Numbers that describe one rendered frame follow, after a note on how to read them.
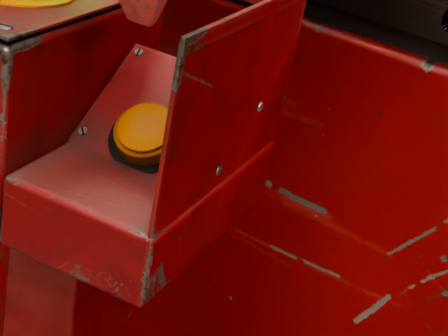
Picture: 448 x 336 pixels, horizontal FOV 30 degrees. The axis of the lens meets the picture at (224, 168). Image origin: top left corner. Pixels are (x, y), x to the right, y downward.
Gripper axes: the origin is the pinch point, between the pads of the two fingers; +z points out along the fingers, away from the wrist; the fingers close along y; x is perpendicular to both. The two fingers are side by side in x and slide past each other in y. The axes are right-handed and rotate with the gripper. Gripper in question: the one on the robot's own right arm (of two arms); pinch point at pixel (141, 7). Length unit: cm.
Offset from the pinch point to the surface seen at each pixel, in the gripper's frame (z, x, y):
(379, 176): 16.0, -10.7, 13.8
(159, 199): 6.2, -4.8, -5.9
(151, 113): 7.5, 0.2, 1.3
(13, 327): 23.8, 6.9, -5.1
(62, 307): 20.5, 3.3, -4.2
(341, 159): 16.1, -7.7, 14.1
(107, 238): 9.3, -2.4, -6.9
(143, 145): 8.3, -0.5, -0.6
